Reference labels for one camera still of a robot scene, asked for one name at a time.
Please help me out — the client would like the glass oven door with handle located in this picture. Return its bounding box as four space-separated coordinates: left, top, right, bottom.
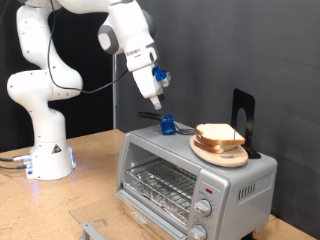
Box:
68 189 189 240

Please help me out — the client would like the white bread slice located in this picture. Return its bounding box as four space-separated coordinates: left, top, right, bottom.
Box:
195 122 247 147
193 139 240 155
195 134 242 151

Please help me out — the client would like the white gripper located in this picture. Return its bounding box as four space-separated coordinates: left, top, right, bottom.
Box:
131 62 167 111

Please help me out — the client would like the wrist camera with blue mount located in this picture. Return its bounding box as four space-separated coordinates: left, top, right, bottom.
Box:
151 65 172 89

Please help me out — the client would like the silver toaster oven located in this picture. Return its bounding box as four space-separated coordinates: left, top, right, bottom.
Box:
116 120 278 240

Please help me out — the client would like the black base cable silver plug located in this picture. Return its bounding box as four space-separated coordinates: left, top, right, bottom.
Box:
0 154 33 163

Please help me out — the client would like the thin metal pin on board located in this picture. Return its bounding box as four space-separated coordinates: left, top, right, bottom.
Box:
231 128 239 159

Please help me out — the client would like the vertical metal pole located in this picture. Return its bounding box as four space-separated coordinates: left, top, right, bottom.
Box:
111 53 119 130

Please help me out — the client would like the wire oven rack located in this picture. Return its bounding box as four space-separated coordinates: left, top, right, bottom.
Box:
125 158 198 219

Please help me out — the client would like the silver oven knob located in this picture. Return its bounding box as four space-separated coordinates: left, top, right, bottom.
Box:
189 223 209 240
194 198 213 218

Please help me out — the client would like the black metal bookend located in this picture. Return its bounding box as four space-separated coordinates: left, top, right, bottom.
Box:
230 88 263 160

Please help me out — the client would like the round wooden board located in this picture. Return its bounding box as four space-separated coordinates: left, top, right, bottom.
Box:
189 134 250 169

